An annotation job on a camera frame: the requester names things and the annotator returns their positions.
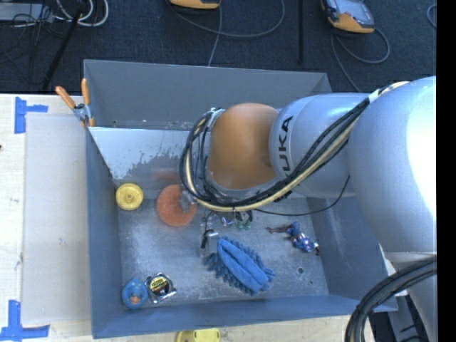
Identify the grey metal bin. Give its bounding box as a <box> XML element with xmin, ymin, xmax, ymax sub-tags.
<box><xmin>82</xmin><ymin>58</ymin><xmax>399</xmax><ymax>340</ymax></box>

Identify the blue fringed cloth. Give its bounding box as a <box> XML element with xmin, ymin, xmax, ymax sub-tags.
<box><xmin>204</xmin><ymin>235</ymin><xmax>276</xmax><ymax>296</ymax></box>

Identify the clear packet with black label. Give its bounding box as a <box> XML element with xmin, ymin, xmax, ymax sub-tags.
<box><xmin>144</xmin><ymin>271</ymin><xmax>177</xmax><ymax>304</ymax></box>

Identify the blue toy figure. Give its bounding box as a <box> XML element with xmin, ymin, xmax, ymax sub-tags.
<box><xmin>266</xmin><ymin>221</ymin><xmax>321</xmax><ymax>257</ymax></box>

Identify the blue round toy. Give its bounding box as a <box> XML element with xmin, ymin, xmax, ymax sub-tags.
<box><xmin>120</xmin><ymin>278</ymin><xmax>150</xmax><ymax>311</ymax></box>

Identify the yellow round wheel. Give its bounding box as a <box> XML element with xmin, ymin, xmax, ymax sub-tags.
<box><xmin>115</xmin><ymin>182</ymin><xmax>145</xmax><ymax>212</ymax></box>

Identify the pale flat board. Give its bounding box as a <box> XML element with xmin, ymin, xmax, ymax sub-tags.
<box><xmin>20</xmin><ymin>113</ymin><xmax>94</xmax><ymax>329</ymax></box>

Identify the orange ring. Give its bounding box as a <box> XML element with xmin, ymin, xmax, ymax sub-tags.
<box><xmin>155</xmin><ymin>184</ymin><xmax>198</xmax><ymax>228</ymax></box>

